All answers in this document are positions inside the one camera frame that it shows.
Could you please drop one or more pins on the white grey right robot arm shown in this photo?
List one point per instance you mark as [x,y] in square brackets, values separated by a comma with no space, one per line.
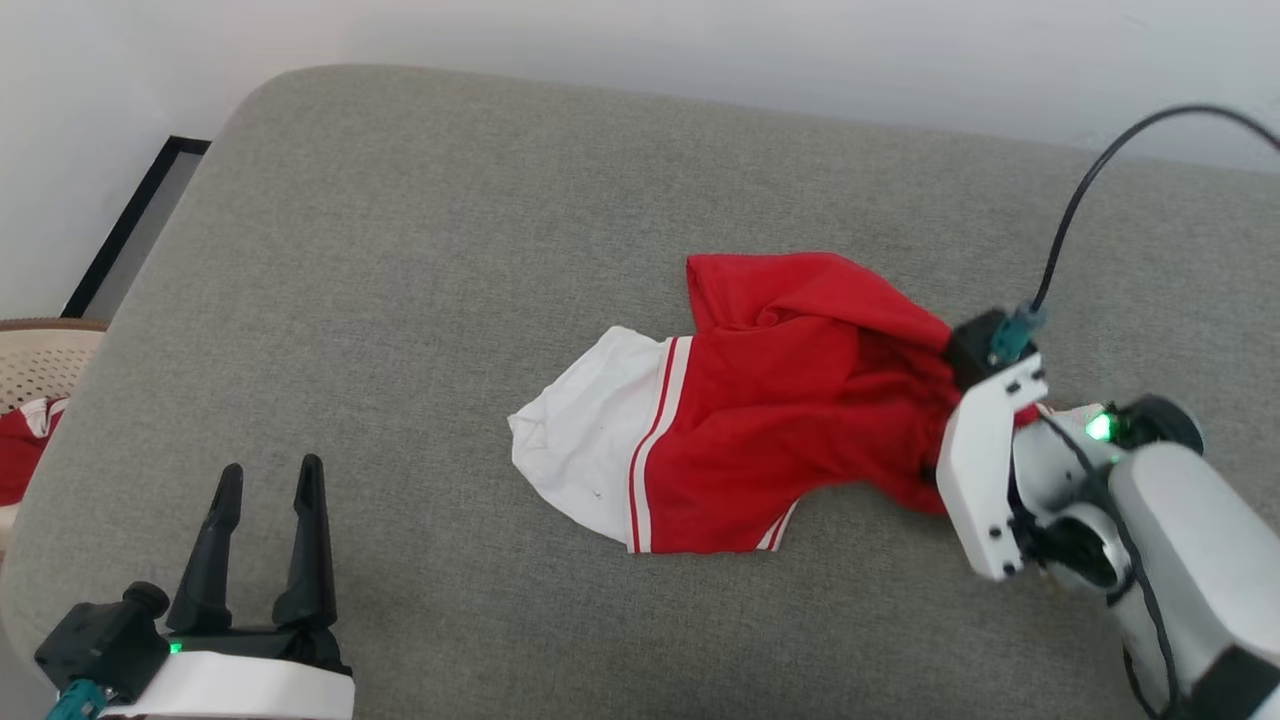
[1180,540]

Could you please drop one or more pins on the red and white t-shirt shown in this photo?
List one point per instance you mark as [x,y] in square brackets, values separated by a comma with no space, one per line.
[780,420]

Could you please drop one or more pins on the red white garment in basket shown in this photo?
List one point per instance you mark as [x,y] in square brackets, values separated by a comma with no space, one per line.
[20,450]

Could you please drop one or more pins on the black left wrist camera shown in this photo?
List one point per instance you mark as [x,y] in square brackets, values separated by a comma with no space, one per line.
[100,640]

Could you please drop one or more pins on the grey fabric sofa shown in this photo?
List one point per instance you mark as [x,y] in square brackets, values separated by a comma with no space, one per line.
[450,250]

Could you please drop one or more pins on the beige laundry basket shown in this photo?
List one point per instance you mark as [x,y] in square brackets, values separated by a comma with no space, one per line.
[45,360]

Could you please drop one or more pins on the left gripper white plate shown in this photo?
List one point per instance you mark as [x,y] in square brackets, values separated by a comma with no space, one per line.
[250,690]

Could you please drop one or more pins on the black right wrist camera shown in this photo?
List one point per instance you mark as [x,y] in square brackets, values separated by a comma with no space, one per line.
[975,345]

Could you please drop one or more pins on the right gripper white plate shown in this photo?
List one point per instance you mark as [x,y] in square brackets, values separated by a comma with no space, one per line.
[980,480]

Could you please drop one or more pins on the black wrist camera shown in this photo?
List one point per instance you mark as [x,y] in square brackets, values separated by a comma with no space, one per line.
[975,345]
[100,640]

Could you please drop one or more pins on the black framed panel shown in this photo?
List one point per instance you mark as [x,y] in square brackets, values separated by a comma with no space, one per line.
[125,230]

